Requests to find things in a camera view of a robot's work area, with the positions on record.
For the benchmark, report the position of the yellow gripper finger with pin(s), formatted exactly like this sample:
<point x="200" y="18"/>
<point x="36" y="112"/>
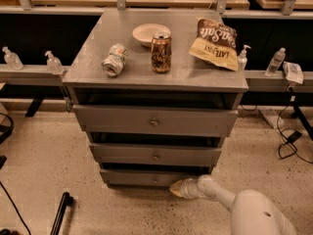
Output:
<point x="175" y="188"/>

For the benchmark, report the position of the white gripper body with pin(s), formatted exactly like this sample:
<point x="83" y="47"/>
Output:
<point x="186" y="190"/>

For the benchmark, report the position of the grey bottom drawer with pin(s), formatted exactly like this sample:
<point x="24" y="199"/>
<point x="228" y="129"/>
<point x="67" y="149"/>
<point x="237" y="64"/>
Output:
<point x="155" y="175"/>

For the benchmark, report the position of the grey drawer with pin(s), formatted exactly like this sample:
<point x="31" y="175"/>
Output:
<point x="163" y="121"/>
<point x="155" y="175"/>
<point x="153" y="149"/>

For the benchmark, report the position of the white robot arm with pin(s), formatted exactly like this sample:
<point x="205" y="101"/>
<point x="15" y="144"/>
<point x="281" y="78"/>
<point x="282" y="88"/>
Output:
<point x="251" y="212"/>

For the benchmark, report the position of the grey middle drawer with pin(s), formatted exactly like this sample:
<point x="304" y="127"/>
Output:
<point x="153" y="149"/>

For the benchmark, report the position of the grey top drawer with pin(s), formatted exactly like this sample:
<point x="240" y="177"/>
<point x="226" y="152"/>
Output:
<point x="163" y="121"/>

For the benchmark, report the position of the grey drawer cabinet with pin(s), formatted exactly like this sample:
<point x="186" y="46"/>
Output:
<point x="190" y="83"/>

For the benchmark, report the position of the black pole on floor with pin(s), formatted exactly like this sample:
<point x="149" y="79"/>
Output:
<point x="66" y="201"/>

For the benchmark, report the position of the white pump bottle right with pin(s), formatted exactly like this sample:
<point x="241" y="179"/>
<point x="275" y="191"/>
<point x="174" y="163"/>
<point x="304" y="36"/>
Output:
<point x="242" y="59"/>

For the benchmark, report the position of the brown soda can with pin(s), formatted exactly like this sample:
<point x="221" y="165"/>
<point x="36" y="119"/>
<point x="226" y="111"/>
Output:
<point x="161" y="52"/>

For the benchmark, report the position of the crushed silver can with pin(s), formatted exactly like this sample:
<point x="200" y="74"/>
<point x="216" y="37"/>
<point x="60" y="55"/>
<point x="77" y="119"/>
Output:
<point x="115" y="62"/>

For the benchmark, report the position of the brown chip bag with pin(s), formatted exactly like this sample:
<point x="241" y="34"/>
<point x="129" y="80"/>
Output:
<point x="216" y="44"/>

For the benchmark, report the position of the crumpled white paper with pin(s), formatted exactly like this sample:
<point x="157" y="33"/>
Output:
<point x="293" y="72"/>

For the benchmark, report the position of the white paper bowl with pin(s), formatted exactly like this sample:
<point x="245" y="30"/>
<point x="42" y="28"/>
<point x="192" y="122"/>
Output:
<point x="144" y="33"/>

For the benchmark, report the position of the clear water bottle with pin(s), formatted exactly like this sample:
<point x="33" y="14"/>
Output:
<point x="276" y="62"/>

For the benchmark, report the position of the clear sanitizer bottle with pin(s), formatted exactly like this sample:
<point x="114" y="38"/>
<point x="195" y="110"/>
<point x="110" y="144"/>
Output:
<point x="12" y="59"/>
<point x="54" y="64"/>

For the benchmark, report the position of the black chair base left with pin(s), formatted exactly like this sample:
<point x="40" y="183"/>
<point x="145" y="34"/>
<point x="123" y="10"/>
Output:
<point x="5" y="133"/>

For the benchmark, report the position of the clear sanitizer bottle far left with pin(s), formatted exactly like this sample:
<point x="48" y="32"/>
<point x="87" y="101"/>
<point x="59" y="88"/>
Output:
<point x="12" y="59"/>

